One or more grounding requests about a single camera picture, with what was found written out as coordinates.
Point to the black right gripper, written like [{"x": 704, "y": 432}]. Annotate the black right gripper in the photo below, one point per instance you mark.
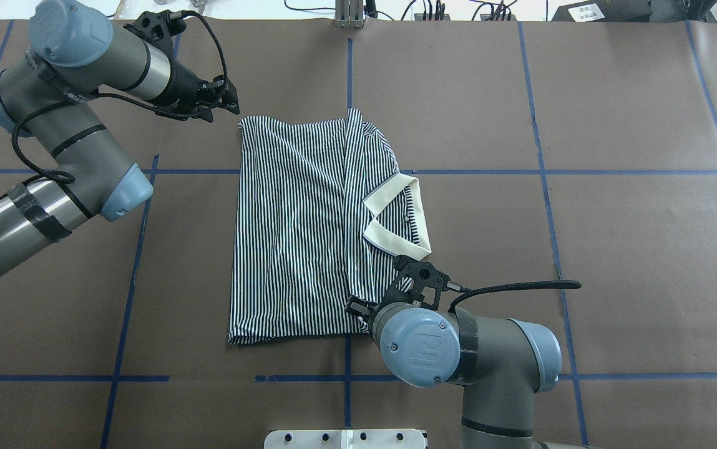
[{"x": 358, "y": 308}]

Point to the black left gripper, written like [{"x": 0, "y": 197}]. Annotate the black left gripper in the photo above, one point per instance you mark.
[{"x": 184, "y": 83}]

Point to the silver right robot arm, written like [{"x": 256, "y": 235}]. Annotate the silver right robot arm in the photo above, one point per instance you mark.
[{"x": 501, "y": 364}]

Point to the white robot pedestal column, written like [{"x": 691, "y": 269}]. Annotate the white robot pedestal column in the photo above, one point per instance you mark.
[{"x": 348, "y": 438}]

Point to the black box with label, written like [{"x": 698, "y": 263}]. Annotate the black box with label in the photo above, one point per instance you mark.
[{"x": 603, "y": 11}]

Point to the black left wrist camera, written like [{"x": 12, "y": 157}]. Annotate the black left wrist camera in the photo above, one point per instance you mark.
[{"x": 158, "y": 29}]

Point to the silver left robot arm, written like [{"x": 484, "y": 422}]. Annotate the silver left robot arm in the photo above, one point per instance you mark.
[{"x": 77, "y": 54}]

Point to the aluminium frame post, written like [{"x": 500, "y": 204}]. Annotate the aluminium frame post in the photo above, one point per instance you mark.
[{"x": 349, "y": 14}]

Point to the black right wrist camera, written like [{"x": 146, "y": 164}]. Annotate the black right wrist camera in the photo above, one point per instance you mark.
[{"x": 418, "y": 283}]

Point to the blue white striped polo shirt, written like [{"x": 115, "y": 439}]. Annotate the blue white striped polo shirt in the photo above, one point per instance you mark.
[{"x": 323, "y": 209}]

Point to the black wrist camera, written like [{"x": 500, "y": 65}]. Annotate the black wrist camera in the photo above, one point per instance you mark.
[
  {"x": 418, "y": 283},
  {"x": 158, "y": 29}
]

